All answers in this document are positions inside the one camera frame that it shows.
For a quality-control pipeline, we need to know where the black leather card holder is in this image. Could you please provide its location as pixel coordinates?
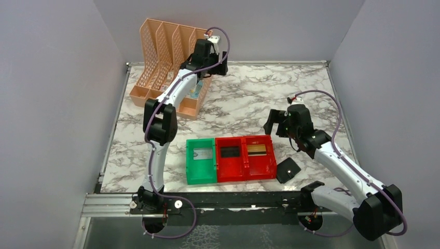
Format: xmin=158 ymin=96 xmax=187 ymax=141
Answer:
xmin=276 ymin=157 xmax=301 ymax=184

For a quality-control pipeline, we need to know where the red plastic bin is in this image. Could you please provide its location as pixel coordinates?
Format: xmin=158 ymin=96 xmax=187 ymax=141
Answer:
xmin=244 ymin=135 xmax=277 ymax=181
xmin=215 ymin=136 xmax=246 ymax=183

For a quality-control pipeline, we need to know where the green plastic bin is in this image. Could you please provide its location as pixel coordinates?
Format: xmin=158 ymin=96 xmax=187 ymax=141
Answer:
xmin=186 ymin=138 xmax=217 ymax=185

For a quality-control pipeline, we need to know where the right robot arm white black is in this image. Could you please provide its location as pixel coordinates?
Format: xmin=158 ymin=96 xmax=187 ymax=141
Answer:
xmin=263 ymin=104 xmax=407 ymax=241

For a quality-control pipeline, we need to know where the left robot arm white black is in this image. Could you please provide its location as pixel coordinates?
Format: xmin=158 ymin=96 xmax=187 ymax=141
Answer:
xmin=137 ymin=35 xmax=228 ymax=213

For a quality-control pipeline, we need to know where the gold card in red bin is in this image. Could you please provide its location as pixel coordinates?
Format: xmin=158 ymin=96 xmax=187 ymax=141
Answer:
xmin=246 ymin=144 xmax=267 ymax=156

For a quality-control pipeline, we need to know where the black card in red bin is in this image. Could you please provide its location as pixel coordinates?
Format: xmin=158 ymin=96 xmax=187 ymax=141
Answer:
xmin=220 ymin=146 xmax=241 ymax=158

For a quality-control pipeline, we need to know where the silver card in green bin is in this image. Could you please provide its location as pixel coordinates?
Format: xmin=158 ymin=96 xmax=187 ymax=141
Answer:
xmin=193 ymin=148 xmax=213 ymax=160

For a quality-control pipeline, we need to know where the blue packaged item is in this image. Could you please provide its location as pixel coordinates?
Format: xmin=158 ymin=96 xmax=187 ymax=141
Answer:
xmin=188 ymin=80 xmax=203 ymax=99

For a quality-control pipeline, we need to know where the peach plastic file organizer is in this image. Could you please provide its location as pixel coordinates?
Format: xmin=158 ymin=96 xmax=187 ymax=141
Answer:
xmin=129 ymin=18 xmax=206 ymax=108

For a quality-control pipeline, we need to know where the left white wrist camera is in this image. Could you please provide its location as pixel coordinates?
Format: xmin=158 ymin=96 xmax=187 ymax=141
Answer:
xmin=204 ymin=33 xmax=221 ymax=54

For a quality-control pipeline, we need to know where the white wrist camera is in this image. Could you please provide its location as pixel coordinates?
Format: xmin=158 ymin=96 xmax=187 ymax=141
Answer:
xmin=287 ymin=97 xmax=305 ymax=105
xmin=204 ymin=33 xmax=221 ymax=54

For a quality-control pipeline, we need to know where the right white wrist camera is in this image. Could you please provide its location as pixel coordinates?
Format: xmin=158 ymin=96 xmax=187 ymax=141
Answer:
xmin=287 ymin=97 xmax=305 ymax=105

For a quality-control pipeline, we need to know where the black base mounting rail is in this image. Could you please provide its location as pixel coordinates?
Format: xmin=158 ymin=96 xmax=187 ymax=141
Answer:
xmin=129 ymin=191 xmax=327 ymax=226

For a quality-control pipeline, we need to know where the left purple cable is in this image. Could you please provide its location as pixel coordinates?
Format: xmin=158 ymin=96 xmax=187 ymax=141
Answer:
xmin=141 ymin=27 xmax=230 ymax=240

